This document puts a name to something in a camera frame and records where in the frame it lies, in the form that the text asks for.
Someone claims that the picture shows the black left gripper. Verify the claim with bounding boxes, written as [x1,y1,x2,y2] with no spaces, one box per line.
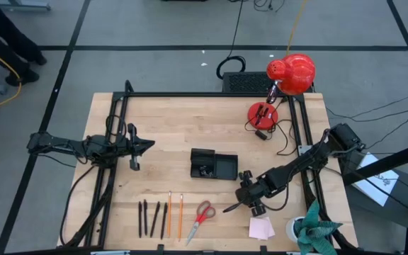
[118,123,155,171]

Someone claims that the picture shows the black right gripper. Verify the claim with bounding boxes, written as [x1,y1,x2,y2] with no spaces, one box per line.
[222,169,268,217]

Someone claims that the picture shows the red-handled scissors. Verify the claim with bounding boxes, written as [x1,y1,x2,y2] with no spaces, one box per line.
[185,200,217,247]

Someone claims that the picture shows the yellow pencil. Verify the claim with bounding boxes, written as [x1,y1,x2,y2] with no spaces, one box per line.
[167,191,173,238]
[178,193,184,242]

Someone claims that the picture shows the black pen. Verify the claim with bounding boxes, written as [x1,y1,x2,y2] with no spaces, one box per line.
[159,202,169,240]
[137,200,143,239]
[149,200,162,239]
[143,198,149,237]

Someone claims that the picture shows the black desk organizer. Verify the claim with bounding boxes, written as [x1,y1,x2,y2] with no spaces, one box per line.
[190,147,239,181]

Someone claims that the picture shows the pink sticky notes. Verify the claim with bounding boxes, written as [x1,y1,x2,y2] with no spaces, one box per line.
[249,216,276,241]

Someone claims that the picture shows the small black metal clips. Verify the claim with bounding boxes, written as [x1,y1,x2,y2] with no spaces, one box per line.
[196,166,215,177]

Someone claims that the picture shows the green plant in white pot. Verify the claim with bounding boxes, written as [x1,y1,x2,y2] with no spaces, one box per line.
[285,200,344,255]

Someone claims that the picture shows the black vented computer case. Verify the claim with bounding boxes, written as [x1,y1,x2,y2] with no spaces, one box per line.
[221,72,274,94]

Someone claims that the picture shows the white paper sheet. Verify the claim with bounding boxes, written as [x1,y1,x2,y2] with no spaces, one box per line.
[352,152,400,208]

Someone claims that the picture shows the red desk lamp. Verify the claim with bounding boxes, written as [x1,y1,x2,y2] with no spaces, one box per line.
[247,52,317,131]

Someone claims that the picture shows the black diagonal beam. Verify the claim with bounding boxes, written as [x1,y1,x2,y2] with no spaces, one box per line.
[341,137,408,186]

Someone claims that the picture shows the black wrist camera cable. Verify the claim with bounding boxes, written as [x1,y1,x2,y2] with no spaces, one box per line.
[105,113,128,137]

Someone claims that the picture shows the black cable bundle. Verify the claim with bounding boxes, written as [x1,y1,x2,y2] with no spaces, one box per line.
[65,183,115,248]

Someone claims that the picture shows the black coiled floor cable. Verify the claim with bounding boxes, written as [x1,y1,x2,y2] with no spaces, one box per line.
[216,0,247,79]

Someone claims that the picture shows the yellow floor cable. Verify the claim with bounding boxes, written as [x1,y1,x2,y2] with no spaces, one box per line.
[0,37,23,116]

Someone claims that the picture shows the tangled black cables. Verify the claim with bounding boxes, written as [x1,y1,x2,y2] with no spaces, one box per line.
[253,0,285,12]

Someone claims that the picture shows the thin black floor cable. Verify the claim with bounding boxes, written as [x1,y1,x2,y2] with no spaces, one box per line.
[326,90,408,121]

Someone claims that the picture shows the yellow hanging cable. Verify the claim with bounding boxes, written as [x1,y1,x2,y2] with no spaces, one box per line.
[285,0,310,56]

